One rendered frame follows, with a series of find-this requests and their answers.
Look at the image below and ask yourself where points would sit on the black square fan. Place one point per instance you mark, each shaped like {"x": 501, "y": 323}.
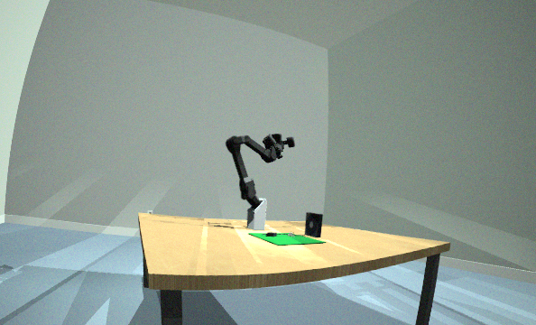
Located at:
{"x": 313, "y": 224}

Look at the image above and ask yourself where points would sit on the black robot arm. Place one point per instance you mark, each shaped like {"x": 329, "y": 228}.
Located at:
{"x": 269, "y": 155}

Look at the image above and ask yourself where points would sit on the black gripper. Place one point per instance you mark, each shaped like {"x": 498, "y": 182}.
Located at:
{"x": 290, "y": 142}

